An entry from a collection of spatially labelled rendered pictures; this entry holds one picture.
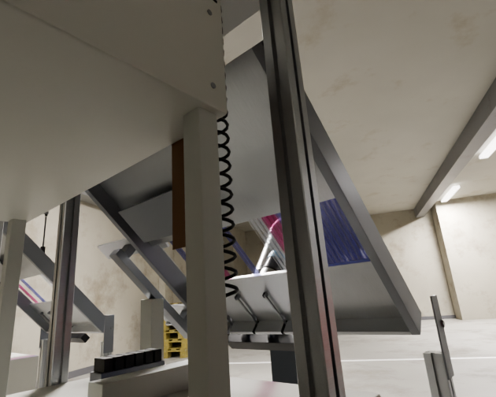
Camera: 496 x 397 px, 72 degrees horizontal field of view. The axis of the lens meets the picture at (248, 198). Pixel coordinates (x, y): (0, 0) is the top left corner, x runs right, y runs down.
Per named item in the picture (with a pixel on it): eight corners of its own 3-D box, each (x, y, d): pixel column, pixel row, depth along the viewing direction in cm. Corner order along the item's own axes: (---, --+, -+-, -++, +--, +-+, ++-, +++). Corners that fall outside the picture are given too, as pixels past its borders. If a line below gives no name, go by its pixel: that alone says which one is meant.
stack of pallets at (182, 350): (177, 348, 648) (176, 302, 672) (214, 346, 627) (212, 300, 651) (142, 359, 547) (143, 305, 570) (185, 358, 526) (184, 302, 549)
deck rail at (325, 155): (411, 335, 79) (412, 313, 83) (420, 335, 78) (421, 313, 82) (250, 48, 54) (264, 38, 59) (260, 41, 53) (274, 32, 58)
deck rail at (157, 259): (209, 334, 121) (217, 319, 125) (213, 334, 119) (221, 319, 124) (66, 170, 96) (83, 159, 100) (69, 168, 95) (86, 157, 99)
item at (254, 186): (145, 254, 106) (154, 243, 110) (340, 207, 66) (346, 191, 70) (70, 168, 95) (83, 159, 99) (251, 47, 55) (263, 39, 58)
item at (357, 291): (214, 325, 121) (219, 317, 123) (410, 322, 80) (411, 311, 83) (183, 288, 114) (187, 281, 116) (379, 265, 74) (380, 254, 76)
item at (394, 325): (213, 334, 119) (222, 317, 124) (412, 335, 79) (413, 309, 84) (211, 332, 119) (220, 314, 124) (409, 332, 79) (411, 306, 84)
